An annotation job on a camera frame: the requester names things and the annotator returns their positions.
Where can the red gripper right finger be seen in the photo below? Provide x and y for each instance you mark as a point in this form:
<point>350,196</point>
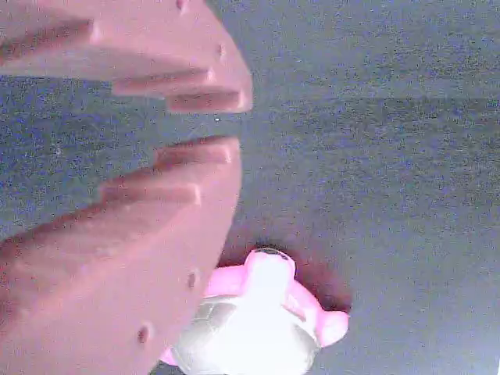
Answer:
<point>156,47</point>

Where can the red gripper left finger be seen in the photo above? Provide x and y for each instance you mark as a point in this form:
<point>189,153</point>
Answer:
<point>117,281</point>

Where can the pink turtle toy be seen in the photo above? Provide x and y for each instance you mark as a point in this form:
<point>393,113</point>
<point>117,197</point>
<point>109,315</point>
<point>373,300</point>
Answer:
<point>254,312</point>

